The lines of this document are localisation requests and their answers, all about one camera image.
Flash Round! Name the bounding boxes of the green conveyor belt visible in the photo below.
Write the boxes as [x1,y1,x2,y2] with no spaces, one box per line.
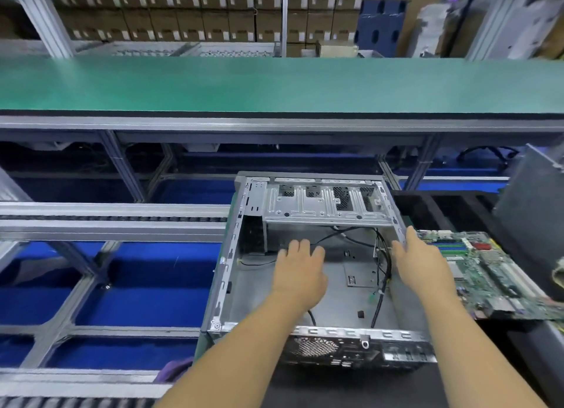
[0,55,564,119]

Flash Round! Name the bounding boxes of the grey metal computer case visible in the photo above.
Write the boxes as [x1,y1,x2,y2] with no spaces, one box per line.
[201,171,440,373]

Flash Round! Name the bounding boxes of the stack of cardboard boxes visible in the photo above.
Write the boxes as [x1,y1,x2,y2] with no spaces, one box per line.
[42,0,415,58]

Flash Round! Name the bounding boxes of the person's right hand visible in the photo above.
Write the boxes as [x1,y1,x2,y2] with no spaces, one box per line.
[390,225,458,305]

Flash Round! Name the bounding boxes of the person's right forearm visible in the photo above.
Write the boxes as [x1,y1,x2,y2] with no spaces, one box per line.
[421,287,548,408]

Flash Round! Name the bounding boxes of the grey flat metal rail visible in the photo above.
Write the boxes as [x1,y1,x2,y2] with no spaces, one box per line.
[0,201,233,244]

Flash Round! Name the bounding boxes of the grey roller conveyor rail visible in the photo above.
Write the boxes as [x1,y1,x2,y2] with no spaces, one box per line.
[0,368,177,408]

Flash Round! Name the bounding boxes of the person's left forearm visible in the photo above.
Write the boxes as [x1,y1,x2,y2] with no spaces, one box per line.
[154,296,318,408]

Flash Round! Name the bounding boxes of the green motherboard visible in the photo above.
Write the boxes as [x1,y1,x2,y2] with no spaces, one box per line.
[414,229,564,323]

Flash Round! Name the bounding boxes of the person's left hand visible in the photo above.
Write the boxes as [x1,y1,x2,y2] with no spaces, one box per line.
[270,238,329,312]

